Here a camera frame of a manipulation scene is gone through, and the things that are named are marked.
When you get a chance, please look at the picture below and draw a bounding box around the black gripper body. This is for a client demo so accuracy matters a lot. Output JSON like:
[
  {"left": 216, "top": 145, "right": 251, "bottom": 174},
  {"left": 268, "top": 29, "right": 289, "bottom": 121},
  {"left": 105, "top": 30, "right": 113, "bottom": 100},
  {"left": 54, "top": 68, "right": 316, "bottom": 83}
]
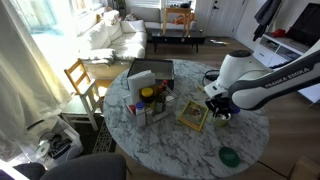
[{"left": 205, "top": 97, "right": 232, "bottom": 117}]

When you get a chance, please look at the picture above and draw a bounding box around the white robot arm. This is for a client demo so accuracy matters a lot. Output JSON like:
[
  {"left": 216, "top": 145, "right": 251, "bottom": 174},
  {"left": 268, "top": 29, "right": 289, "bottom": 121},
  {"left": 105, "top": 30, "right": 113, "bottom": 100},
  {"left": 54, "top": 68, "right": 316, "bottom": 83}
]
[{"left": 204, "top": 41, "right": 320, "bottom": 116}]

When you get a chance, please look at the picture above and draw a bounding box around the blue plastic lid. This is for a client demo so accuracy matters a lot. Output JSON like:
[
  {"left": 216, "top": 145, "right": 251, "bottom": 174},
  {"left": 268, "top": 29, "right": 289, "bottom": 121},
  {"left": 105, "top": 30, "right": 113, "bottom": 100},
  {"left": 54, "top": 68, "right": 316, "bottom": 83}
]
[{"left": 231, "top": 106, "right": 240, "bottom": 114}]

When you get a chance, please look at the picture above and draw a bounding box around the green plastic lid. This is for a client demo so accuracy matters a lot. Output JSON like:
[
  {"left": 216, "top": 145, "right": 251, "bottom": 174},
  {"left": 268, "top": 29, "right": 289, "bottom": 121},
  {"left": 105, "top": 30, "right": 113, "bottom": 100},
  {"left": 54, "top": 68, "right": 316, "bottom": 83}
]
[{"left": 219, "top": 146, "right": 240, "bottom": 167}]

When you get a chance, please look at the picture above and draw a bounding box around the dark sauce bottle red cap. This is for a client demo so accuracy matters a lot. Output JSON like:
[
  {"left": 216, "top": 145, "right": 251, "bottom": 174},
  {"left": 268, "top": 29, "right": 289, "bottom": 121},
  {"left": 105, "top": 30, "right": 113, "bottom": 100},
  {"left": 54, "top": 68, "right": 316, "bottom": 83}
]
[{"left": 155, "top": 80, "right": 168, "bottom": 113}]

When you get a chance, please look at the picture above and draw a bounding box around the dark open box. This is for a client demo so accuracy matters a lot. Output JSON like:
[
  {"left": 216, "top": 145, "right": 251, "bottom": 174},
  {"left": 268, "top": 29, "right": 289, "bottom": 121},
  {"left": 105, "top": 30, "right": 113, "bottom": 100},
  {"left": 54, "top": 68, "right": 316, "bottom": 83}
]
[{"left": 127, "top": 58, "right": 174, "bottom": 90}]

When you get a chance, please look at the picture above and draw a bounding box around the clear condiment organizer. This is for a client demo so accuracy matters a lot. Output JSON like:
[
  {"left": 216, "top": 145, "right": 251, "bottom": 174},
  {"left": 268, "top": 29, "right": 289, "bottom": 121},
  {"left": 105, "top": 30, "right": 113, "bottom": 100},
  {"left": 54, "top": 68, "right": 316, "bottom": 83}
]
[{"left": 123, "top": 84, "right": 178, "bottom": 127}]

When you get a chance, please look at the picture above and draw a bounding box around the black coffee table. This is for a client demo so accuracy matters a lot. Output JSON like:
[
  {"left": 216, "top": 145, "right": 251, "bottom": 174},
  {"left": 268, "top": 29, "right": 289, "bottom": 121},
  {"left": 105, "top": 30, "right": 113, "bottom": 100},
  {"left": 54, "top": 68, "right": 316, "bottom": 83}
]
[{"left": 152, "top": 30, "right": 205, "bottom": 50}]

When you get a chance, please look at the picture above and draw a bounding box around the yellow lid jar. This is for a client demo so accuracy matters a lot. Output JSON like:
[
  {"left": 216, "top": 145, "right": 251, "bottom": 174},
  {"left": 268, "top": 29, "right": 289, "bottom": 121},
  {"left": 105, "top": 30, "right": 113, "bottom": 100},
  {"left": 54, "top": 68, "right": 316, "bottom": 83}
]
[{"left": 141, "top": 88, "right": 154, "bottom": 103}]

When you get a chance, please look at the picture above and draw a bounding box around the white tv cabinet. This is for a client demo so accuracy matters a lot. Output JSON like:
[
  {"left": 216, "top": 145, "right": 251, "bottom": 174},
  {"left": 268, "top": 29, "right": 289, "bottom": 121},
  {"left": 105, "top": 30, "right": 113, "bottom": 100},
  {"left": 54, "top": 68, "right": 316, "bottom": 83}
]
[{"left": 253, "top": 33, "right": 320, "bottom": 104}]

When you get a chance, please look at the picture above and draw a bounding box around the blue cap white bottle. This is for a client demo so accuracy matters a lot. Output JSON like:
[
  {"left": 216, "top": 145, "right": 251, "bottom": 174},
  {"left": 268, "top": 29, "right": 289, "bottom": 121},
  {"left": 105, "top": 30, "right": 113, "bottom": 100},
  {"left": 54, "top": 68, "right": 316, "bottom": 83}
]
[{"left": 136, "top": 102, "right": 146, "bottom": 127}]

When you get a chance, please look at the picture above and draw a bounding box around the white paper stack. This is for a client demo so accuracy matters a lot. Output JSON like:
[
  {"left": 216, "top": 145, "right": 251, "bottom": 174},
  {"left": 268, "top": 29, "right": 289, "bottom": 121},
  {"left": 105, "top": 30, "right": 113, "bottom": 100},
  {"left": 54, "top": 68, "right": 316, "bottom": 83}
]
[{"left": 127, "top": 70, "right": 155, "bottom": 104}]

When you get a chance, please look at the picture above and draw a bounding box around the hanging dark jacket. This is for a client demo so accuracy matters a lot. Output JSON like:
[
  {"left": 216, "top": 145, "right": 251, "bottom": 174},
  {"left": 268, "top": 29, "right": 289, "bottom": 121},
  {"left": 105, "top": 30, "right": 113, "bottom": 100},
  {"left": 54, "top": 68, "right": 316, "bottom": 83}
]
[{"left": 253, "top": 0, "right": 282, "bottom": 41}]

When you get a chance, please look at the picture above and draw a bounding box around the wooden side table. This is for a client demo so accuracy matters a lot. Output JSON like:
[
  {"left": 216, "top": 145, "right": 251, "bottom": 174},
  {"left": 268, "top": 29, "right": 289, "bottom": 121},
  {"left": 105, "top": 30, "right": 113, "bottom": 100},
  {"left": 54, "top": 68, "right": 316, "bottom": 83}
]
[{"left": 162, "top": 7, "right": 191, "bottom": 35}]

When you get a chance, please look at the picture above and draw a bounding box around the black television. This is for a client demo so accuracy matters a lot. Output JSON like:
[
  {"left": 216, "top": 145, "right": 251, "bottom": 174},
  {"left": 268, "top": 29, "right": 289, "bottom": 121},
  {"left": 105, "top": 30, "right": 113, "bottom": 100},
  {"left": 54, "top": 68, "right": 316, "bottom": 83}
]
[{"left": 286, "top": 3, "right": 320, "bottom": 47}]

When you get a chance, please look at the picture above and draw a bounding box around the white sofa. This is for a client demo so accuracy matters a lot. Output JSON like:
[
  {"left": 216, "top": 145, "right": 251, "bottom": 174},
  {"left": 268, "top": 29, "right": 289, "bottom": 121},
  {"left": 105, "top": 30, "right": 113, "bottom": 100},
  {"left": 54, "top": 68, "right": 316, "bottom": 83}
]
[{"left": 78, "top": 10, "right": 147, "bottom": 79}]

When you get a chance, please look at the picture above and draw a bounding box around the wooden chair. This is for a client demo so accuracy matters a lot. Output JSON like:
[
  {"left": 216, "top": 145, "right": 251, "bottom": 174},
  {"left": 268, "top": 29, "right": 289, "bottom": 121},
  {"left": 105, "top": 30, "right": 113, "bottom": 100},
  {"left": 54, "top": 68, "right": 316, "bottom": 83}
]
[{"left": 61, "top": 60, "right": 103, "bottom": 131}]

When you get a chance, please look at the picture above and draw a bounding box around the dark grey chair back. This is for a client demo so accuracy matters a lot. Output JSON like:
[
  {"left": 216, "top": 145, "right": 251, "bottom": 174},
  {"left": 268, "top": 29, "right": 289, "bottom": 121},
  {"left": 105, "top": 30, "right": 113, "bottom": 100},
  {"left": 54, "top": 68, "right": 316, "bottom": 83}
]
[{"left": 14, "top": 153, "right": 127, "bottom": 180}]

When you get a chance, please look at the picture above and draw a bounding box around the white storage bin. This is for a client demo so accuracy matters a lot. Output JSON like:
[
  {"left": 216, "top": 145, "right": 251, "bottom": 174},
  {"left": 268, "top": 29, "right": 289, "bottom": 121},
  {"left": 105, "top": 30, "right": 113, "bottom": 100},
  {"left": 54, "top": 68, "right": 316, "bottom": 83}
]
[{"left": 18, "top": 117, "right": 83, "bottom": 169}]

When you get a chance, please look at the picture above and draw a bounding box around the white curtain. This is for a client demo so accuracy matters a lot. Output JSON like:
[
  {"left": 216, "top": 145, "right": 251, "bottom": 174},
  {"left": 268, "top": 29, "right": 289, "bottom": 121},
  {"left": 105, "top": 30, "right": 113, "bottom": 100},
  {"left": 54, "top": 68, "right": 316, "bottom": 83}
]
[{"left": 0, "top": 0, "right": 70, "bottom": 161}]

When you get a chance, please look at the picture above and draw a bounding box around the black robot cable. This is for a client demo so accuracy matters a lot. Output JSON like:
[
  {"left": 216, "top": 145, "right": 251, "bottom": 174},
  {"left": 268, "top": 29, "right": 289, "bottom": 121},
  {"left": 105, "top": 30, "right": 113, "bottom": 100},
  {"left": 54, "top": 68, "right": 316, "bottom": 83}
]
[{"left": 201, "top": 69, "right": 221, "bottom": 88}]

